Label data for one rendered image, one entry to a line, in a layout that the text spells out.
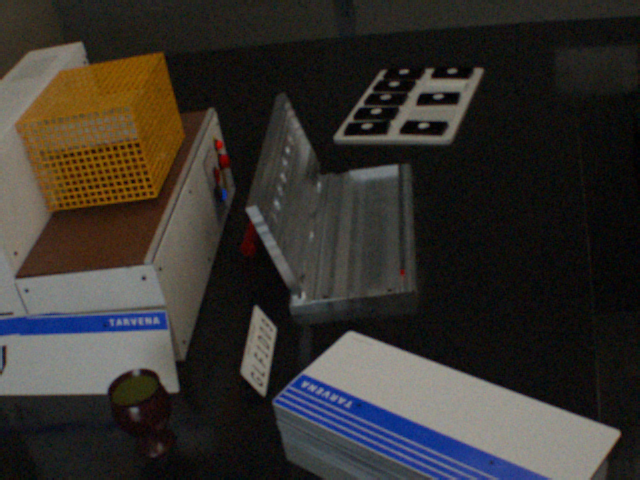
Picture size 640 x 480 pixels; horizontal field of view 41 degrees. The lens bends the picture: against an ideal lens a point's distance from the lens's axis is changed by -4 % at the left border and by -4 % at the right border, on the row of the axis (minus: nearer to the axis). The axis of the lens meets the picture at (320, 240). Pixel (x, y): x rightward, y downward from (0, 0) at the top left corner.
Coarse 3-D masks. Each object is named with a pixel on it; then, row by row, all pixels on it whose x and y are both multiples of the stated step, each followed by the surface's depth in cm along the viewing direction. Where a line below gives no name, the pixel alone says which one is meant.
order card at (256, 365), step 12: (252, 324) 132; (264, 324) 136; (252, 336) 131; (264, 336) 134; (252, 348) 129; (264, 348) 132; (252, 360) 127; (264, 360) 130; (252, 372) 126; (264, 372) 129; (252, 384) 124; (264, 384) 127
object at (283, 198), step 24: (288, 120) 170; (264, 144) 152; (288, 144) 164; (264, 168) 143; (288, 168) 159; (312, 168) 171; (264, 192) 142; (288, 192) 155; (312, 192) 166; (264, 216) 135; (288, 216) 150; (312, 216) 161; (264, 240) 136; (288, 240) 146; (288, 264) 139
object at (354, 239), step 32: (320, 192) 173; (352, 192) 171; (384, 192) 168; (320, 224) 162; (352, 224) 160; (384, 224) 159; (320, 256) 153; (352, 256) 151; (384, 256) 150; (320, 288) 145; (352, 288) 143; (384, 288) 141; (416, 288) 142
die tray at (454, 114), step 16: (416, 80) 216; (432, 80) 214; (448, 80) 213; (464, 80) 211; (480, 80) 212; (416, 96) 208; (464, 96) 203; (352, 112) 206; (400, 112) 201; (416, 112) 200; (432, 112) 198; (448, 112) 197; (464, 112) 197; (448, 128) 190
